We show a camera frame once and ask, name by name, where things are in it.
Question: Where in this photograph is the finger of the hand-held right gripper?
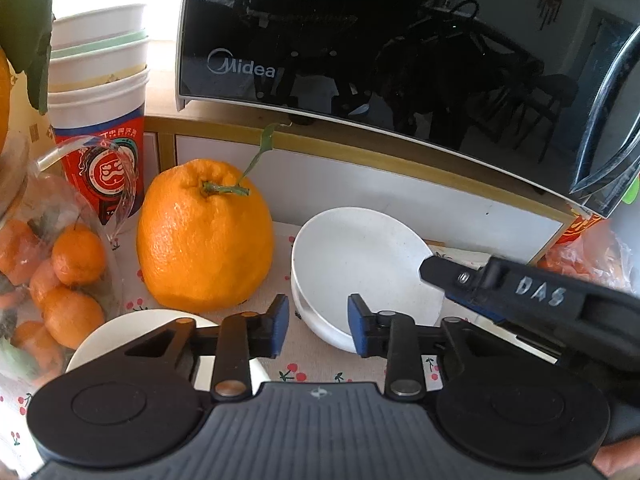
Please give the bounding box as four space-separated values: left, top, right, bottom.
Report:
419 255 591 326

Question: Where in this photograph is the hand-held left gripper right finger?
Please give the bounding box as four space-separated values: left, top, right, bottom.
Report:
347 294 506 401

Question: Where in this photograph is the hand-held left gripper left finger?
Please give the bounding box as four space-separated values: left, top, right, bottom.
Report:
122 294 291 402

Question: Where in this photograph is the cherry print tablecloth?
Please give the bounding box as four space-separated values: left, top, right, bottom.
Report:
0 220 566 480

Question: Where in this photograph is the wood-framed white stand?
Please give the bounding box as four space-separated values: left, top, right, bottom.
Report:
142 115 576 268

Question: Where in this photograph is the clear bag of oranges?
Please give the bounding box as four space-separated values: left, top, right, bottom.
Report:
535 217 640 293

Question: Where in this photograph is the large orange with stem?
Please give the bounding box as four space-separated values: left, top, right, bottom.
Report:
136 122 277 313

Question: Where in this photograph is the red printed carton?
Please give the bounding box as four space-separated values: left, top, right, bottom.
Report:
557 210 608 248

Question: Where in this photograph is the pile of small mandarins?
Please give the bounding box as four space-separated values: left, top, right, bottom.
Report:
0 217 108 386

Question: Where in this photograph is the black microwave oven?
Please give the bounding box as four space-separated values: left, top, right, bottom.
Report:
175 0 640 218

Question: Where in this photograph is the red label paper cup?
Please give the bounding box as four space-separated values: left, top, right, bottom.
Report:
47 67 151 226

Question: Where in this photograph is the pale yellow carton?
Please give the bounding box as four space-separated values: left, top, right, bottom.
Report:
7 67 58 161

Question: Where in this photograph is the large orange with leaves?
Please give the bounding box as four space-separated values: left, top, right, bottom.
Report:
0 0 55 156

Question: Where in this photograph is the glass jar with handle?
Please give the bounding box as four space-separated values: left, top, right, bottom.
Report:
0 135 143 391

